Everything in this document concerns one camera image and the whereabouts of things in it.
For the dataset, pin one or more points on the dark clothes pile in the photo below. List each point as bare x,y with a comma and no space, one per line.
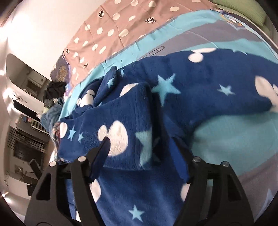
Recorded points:
54,90

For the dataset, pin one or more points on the light blue grey bedsheet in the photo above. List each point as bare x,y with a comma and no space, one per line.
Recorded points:
249,143

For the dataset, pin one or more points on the blue fleece star garment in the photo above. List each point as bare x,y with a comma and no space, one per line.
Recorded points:
141,106

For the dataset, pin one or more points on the pink polka dot blanket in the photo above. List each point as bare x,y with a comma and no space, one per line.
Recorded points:
116,24

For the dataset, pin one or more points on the purple patterned pillow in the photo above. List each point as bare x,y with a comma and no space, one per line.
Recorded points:
61,71

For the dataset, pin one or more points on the green pillow near edge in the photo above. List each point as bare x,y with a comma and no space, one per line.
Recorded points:
250,9

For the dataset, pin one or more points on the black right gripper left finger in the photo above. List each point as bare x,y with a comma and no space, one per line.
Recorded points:
49,203

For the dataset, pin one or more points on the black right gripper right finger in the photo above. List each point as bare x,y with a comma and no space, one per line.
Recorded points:
215,195

